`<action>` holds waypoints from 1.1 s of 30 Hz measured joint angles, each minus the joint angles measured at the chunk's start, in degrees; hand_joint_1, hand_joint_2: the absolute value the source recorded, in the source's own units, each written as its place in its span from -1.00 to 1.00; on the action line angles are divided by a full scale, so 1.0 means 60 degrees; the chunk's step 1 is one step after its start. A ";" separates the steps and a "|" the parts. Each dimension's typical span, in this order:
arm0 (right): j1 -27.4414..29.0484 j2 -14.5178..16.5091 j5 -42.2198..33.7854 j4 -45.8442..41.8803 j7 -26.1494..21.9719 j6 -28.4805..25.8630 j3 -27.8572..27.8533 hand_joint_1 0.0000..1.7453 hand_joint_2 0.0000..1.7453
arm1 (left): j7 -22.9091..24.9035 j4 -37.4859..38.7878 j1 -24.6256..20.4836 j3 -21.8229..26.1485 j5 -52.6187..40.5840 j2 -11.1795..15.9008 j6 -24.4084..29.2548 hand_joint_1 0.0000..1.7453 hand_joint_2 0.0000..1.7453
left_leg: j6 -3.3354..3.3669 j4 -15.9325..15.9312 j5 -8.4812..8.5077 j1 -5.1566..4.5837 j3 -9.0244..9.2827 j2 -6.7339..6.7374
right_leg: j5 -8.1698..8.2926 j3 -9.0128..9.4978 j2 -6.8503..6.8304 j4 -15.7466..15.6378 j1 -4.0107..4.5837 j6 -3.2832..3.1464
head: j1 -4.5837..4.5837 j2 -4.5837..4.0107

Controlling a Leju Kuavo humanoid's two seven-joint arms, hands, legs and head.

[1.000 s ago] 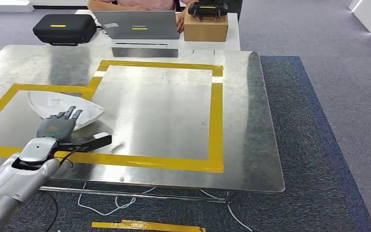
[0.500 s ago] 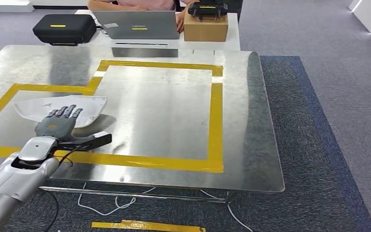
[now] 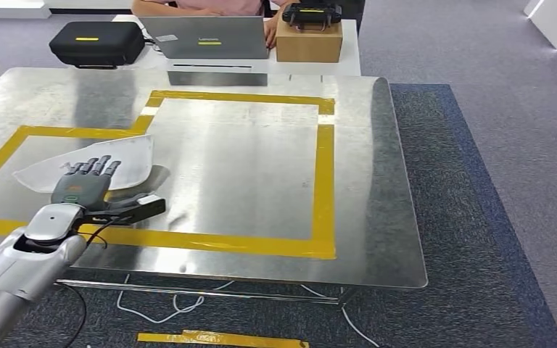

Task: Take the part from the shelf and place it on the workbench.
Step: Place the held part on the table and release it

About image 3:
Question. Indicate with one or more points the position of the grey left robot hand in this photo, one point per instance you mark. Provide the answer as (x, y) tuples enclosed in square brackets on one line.
[(81, 187)]

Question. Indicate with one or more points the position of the white triangular plastic part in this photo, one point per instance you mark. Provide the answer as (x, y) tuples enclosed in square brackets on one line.
[(129, 163)]

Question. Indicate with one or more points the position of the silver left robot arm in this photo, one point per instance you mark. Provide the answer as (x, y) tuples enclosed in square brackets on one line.
[(24, 269)]

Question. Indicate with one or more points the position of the stainless steel workbench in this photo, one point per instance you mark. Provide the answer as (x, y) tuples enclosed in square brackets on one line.
[(235, 182)]

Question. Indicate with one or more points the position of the white tape patch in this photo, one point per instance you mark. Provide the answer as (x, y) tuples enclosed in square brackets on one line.
[(149, 111), (326, 119)]

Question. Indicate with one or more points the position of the black zip case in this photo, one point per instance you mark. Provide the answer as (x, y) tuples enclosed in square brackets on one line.
[(96, 43)]

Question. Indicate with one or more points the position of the white flat box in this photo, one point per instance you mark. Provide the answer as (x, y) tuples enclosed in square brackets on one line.
[(216, 66)]

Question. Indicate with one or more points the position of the grey laptop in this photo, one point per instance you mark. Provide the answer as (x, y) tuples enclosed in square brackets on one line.
[(206, 38)]

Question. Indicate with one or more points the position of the yellow tape outline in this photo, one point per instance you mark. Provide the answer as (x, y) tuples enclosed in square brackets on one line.
[(221, 340)]

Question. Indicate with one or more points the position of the person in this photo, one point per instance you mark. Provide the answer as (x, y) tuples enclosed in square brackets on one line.
[(201, 6)]

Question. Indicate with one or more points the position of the large yellow tape square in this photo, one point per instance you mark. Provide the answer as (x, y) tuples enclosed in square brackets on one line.
[(324, 192)]

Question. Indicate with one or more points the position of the brown cardboard box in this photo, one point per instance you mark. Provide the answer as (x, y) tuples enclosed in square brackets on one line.
[(309, 45)]

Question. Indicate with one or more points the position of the black handheld controller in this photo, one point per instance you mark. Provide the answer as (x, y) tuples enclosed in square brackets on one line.
[(312, 12)]

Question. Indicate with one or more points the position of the black chair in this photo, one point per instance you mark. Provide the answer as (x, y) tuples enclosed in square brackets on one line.
[(353, 14)]

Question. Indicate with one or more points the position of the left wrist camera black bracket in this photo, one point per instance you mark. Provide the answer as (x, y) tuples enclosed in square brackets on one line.
[(144, 209)]

